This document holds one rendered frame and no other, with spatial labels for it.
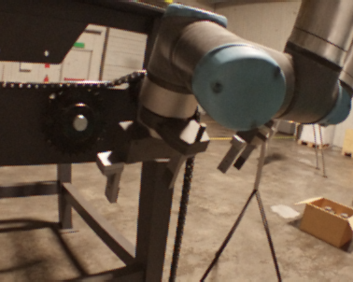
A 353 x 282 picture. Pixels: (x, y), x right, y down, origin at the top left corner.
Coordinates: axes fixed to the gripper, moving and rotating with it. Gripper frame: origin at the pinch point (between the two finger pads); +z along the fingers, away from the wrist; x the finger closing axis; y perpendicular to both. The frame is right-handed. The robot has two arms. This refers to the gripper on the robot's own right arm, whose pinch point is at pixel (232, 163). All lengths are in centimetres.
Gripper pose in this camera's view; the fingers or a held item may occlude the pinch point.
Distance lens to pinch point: 82.8
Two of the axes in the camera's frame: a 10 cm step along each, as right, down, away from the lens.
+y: 7.0, 5.7, -4.3
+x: 5.0, 0.3, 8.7
